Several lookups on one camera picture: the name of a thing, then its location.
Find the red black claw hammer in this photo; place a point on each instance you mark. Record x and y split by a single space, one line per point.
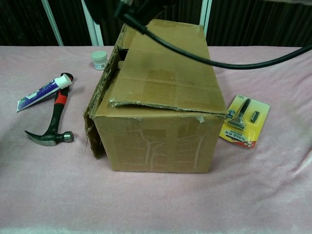
54 119

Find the brown cardboard shipping box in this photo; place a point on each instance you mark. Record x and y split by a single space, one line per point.
158 143

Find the yellow razor blister pack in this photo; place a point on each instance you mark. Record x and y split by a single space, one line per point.
262 114

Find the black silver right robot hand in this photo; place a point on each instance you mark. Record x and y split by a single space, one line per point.
136 7

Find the white metal frame post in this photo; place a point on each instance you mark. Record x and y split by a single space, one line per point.
93 34
206 14

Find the small white cream jar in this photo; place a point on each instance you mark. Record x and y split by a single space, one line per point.
99 59

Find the thin white frame post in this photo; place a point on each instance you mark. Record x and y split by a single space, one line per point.
52 23

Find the pink tablecloth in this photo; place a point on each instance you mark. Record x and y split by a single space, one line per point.
156 200

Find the purple white toothpaste tube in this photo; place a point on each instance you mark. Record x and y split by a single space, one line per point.
36 95

